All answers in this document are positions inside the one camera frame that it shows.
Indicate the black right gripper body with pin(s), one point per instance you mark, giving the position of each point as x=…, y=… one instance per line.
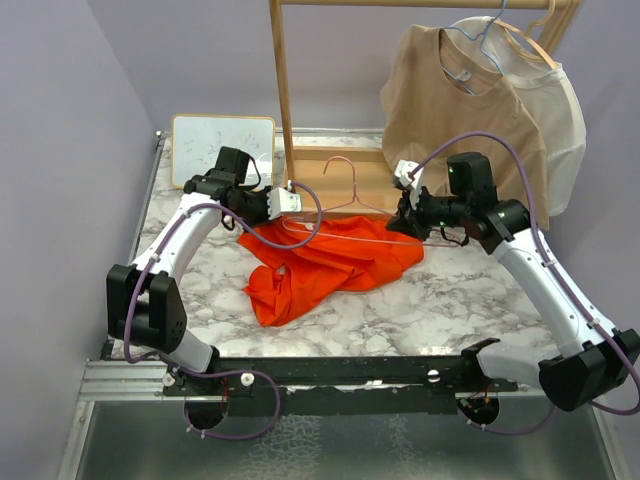
x=443, y=211

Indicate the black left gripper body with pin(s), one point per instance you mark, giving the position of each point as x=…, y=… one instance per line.
x=253, y=208

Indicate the pink wire hanger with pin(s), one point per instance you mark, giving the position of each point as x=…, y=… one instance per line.
x=347, y=190

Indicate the orange t-shirt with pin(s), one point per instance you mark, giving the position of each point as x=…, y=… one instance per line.
x=351, y=256

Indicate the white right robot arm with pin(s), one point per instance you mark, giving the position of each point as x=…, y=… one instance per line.
x=590, y=353

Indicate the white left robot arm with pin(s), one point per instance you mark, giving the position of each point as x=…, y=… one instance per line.
x=144, y=306

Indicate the beige t-shirt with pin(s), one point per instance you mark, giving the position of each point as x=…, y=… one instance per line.
x=424, y=108

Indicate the white t-shirt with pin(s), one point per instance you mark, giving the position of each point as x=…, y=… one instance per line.
x=550, y=99

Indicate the wooden hanger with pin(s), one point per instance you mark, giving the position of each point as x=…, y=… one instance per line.
x=523, y=44

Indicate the wooden clothes rack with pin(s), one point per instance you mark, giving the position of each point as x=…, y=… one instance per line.
x=294, y=154

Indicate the small whiteboard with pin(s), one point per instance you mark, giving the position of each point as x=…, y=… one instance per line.
x=196, y=140

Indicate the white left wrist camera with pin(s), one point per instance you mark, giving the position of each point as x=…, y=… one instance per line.
x=281, y=201

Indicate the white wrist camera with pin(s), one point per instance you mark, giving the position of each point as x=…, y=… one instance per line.
x=405, y=179
x=281, y=201

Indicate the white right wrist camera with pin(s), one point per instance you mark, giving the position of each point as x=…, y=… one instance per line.
x=405, y=179

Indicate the aluminium table frame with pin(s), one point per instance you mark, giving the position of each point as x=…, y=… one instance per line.
x=591, y=355

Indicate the black mounting rail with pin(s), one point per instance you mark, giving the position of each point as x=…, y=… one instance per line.
x=327, y=386

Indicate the blue wire hanger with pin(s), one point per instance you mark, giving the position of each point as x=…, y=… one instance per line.
x=480, y=39

